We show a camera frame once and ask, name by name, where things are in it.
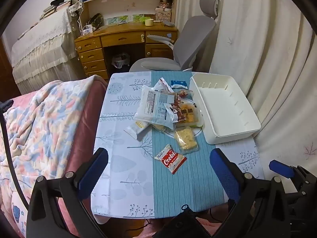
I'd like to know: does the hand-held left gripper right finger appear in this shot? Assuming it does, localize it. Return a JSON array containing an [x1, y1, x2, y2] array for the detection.
[[210, 148, 292, 238]]

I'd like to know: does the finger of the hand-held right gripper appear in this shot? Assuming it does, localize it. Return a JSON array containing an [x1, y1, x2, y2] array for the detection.
[[269, 160, 296, 179]]

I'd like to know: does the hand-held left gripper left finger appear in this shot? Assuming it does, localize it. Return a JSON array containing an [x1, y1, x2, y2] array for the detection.
[[26, 147, 109, 238]]

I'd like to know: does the clear bag of yellow cakes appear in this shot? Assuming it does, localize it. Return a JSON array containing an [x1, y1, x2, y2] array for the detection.
[[177, 102, 205, 128]]

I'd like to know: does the white plastic storage bin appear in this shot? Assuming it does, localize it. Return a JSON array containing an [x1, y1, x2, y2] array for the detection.
[[189, 73, 262, 145]]

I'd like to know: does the large white snack bag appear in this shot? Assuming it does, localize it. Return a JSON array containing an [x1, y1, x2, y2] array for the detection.
[[134, 84, 174, 131]]

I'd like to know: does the blue snack packet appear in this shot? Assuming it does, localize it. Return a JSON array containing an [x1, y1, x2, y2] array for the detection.
[[171, 79, 189, 90]]

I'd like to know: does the white red snack packet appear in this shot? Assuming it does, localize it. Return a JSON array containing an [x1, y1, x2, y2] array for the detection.
[[154, 77, 175, 95]]

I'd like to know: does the pink bed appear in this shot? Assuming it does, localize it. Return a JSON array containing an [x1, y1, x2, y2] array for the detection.
[[11, 78, 109, 238]]

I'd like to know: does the clear cracker packet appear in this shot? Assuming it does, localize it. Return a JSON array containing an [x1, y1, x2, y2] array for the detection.
[[174, 126, 199, 153]]

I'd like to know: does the red cookie packet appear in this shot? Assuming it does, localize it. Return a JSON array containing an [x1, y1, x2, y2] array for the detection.
[[154, 144, 188, 175]]

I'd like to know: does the cream white snack packet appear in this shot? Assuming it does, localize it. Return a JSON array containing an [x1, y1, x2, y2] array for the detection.
[[123, 120, 150, 140]]

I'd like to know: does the pastel floral blanket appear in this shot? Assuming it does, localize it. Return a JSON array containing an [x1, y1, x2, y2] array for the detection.
[[0, 76, 104, 228]]

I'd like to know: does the black white brown snack packet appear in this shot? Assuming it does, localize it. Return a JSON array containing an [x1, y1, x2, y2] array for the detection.
[[163, 102, 185, 123]]

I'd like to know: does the clear red nut packet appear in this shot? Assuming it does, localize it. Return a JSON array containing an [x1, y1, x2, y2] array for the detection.
[[175, 89, 192, 102]]

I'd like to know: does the trash bin with liner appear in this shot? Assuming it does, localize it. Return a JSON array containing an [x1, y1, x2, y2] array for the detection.
[[111, 53, 130, 68]]

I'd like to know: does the cream leaf-print curtain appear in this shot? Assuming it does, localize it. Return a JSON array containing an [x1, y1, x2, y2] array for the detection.
[[175, 0, 317, 179]]

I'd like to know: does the wooden desk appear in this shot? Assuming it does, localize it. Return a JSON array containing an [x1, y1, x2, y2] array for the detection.
[[74, 26, 179, 80]]

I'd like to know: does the white lace cloth cover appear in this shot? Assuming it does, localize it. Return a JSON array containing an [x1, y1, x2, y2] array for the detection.
[[11, 5, 80, 92]]

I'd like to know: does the grey office chair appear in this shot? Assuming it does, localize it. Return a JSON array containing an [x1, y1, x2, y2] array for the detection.
[[129, 0, 220, 73]]

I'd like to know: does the dark green pencil case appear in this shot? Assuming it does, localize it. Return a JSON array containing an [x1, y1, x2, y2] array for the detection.
[[88, 13, 104, 29]]

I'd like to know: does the white floral pouch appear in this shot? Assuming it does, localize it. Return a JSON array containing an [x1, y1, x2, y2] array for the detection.
[[68, 1, 83, 16]]

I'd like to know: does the stack of books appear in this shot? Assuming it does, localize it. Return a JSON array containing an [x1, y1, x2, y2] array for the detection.
[[40, 0, 71, 20]]

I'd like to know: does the small cardboard box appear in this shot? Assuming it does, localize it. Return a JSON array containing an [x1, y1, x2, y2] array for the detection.
[[155, 9, 172, 22]]

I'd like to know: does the wooden bookshelf hutch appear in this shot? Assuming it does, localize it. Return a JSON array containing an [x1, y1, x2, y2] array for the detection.
[[74, 0, 177, 26]]

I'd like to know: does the black cable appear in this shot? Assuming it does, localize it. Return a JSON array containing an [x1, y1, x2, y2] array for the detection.
[[0, 99, 31, 219]]

